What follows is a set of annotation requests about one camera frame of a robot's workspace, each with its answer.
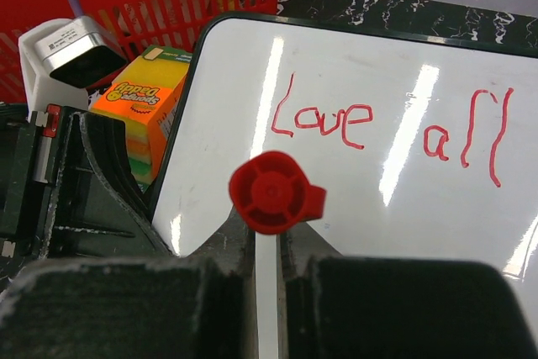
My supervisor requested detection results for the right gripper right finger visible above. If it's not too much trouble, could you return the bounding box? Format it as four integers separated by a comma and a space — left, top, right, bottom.
280, 223, 537, 358

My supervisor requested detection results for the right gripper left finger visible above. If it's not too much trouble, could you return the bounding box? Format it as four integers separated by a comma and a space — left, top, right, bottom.
1, 211, 257, 358

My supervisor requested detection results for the white whiteboard black frame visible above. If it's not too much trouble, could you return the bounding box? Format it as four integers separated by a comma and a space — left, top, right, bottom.
152, 13, 537, 344

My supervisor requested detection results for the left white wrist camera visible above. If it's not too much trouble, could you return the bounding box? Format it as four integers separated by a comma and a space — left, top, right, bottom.
18, 15, 127, 113

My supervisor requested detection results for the red capped whiteboard marker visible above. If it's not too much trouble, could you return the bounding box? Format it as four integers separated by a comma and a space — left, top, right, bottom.
229, 150, 326, 358

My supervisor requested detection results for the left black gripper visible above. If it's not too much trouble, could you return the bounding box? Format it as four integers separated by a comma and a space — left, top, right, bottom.
1, 104, 171, 258

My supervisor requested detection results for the stacked colourful sponge pack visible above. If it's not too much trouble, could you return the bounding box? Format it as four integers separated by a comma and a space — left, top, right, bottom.
90, 45, 192, 186

